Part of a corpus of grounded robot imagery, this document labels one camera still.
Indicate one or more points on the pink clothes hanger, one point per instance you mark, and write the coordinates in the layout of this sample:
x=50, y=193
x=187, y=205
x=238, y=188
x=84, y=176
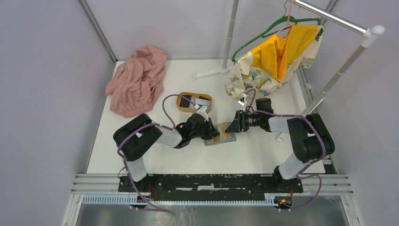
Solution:
x=288, y=18

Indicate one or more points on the aluminium frame rails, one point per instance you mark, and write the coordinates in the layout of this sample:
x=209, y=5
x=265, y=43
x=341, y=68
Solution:
x=103, y=189

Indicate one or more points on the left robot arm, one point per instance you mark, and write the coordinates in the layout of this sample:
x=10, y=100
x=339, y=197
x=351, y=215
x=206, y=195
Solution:
x=135, y=138

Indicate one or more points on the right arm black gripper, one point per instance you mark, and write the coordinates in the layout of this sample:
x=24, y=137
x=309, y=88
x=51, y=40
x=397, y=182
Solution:
x=243, y=127

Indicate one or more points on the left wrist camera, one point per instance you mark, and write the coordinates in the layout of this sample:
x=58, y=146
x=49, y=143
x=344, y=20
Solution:
x=202, y=110

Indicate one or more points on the white clothes rack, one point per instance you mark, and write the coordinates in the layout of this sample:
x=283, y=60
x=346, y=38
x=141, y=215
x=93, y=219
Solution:
x=332, y=55

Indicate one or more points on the white striped card in tray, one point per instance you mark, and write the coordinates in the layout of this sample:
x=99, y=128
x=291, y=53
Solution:
x=203, y=101

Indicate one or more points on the black card in tray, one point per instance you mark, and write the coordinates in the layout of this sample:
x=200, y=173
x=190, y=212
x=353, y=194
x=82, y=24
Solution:
x=186, y=101

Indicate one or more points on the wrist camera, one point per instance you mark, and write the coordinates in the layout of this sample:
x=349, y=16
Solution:
x=202, y=110
x=242, y=100

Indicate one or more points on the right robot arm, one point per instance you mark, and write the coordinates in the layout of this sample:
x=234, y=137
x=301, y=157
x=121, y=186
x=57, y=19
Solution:
x=310, y=139

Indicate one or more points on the cartoon print hanging garment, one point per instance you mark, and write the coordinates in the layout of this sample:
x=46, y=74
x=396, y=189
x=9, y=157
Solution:
x=243, y=77

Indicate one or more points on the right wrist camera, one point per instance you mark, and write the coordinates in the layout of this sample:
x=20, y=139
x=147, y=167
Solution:
x=242, y=100

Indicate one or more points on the yellow oval card tray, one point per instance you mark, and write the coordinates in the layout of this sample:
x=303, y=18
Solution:
x=194, y=95

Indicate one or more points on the yellow hanging garment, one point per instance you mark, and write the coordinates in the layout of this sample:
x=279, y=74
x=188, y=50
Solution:
x=276, y=54

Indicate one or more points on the pink crumpled cloth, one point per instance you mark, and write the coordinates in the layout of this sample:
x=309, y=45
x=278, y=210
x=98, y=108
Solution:
x=138, y=82

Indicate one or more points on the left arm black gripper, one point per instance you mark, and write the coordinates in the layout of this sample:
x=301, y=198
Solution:
x=211, y=132

